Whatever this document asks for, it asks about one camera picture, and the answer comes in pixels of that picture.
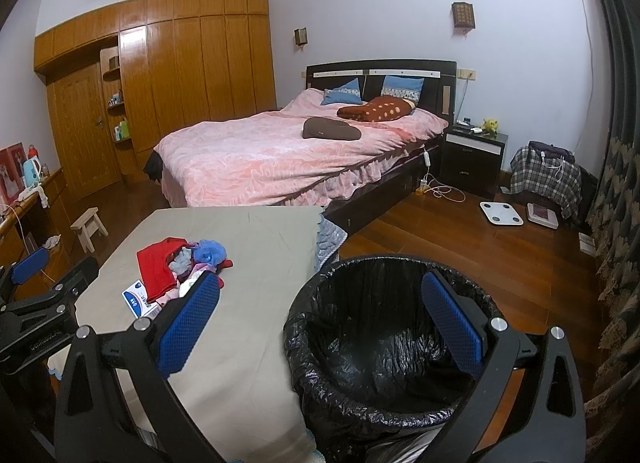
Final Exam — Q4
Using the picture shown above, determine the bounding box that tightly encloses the black lined trash bin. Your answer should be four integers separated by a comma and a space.
283, 255, 500, 462

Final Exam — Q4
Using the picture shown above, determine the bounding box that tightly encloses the left wall lamp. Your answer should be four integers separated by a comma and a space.
294, 28, 308, 47

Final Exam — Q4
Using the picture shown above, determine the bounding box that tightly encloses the brown dotted pillow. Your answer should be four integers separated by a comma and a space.
336, 95, 416, 122

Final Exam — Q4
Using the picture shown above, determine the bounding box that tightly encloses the light blue electric kettle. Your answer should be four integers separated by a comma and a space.
23, 156, 42, 187

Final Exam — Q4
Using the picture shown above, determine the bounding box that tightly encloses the grey cloth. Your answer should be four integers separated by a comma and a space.
168, 246, 194, 279

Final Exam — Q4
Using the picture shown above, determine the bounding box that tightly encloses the grey quilted table cover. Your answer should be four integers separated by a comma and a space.
314, 215, 348, 271

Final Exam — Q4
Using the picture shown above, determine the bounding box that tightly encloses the black bedside nightstand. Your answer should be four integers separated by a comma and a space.
439, 127, 508, 201

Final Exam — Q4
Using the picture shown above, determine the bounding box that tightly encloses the right wall lamp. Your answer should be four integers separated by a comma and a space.
451, 2, 476, 35

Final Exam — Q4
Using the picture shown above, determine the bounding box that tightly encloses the wooden side desk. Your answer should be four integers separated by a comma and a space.
1, 168, 70, 299

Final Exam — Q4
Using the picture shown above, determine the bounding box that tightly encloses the white blue medicine box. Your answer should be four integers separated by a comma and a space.
122, 280, 162, 320

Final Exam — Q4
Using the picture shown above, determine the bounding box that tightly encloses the white power strip cable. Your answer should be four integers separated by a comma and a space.
413, 144, 468, 204

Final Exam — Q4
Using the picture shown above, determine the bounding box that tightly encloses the blue plastic bag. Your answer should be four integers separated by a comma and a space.
191, 240, 227, 267

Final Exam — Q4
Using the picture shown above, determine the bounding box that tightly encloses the yellow plush toy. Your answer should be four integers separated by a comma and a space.
482, 119, 499, 134

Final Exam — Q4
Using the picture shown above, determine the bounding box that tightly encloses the plaid cloth covered chair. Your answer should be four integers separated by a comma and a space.
510, 142, 582, 220

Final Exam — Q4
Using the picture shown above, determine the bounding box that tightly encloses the small white wooden stool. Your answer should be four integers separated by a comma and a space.
70, 208, 108, 253

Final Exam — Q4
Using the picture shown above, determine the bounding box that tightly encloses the blue pillow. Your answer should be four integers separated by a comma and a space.
381, 75, 424, 105
321, 79, 362, 106

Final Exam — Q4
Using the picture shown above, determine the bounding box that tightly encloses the dark brown folded cloth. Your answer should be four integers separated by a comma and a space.
302, 116, 361, 142

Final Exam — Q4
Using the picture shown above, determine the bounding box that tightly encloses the red cloth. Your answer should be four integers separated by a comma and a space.
137, 238, 233, 306

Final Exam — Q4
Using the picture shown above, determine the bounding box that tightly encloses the white bathroom scale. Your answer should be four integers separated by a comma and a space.
480, 202, 524, 226

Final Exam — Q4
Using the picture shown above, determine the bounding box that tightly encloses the black bed headboard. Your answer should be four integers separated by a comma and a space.
305, 59, 458, 124

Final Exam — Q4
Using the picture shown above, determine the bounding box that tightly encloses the right blue pillow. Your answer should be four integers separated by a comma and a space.
381, 75, 424, 105

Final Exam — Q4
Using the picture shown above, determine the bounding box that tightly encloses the bed with pink cover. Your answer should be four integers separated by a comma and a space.
144, 88, 448, 208

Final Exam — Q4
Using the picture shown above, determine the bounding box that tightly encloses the patterned dark curtain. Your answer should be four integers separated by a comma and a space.
585, 0, 639, 462

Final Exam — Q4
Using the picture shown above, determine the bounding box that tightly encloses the left blue pillow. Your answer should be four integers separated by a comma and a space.
321, 79, 362, 106

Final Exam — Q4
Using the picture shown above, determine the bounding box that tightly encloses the red framed photo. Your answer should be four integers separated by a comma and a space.
0, 142, 27, 204

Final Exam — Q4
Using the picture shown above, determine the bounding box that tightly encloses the wall lamp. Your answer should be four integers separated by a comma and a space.
294, 28, 308, 47
451, 2, 476, 35

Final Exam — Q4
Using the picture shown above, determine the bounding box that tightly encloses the wooden wardrobe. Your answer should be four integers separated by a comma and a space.
34, 0, 277, 198

